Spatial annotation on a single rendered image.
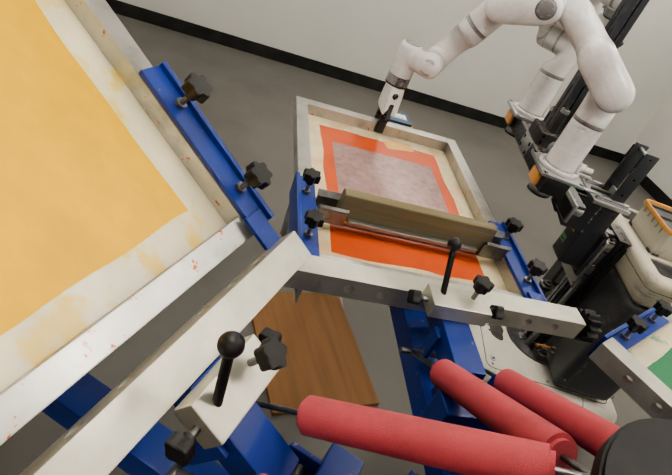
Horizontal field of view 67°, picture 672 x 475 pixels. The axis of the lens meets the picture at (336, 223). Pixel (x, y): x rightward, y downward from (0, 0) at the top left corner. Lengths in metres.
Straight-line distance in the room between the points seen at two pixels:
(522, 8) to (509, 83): 3.97
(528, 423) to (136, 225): 0.57
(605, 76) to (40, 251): 1.31
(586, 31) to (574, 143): 0.30
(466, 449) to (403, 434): 0.07
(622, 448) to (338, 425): 0.30
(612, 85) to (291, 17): 3.64
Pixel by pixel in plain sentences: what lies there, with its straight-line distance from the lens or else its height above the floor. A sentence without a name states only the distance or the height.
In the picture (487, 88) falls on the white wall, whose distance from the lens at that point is 5.39.
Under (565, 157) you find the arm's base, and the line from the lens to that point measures 1.64.
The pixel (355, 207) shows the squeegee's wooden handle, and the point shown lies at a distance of 1.18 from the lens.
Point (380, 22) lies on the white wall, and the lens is 4.89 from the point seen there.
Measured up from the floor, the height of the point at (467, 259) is 0.96.
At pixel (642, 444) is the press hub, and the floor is 1.32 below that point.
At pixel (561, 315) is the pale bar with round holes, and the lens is 1.22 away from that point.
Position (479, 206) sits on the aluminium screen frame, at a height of 1.00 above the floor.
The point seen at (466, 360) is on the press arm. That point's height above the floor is 1.04.
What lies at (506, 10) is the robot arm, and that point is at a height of 1.48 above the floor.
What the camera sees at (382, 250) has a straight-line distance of 1.22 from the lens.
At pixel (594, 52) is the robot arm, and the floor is 1.48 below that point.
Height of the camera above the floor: 1.66
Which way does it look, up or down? 34 degrees down
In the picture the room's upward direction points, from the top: 23 degrees clockwise
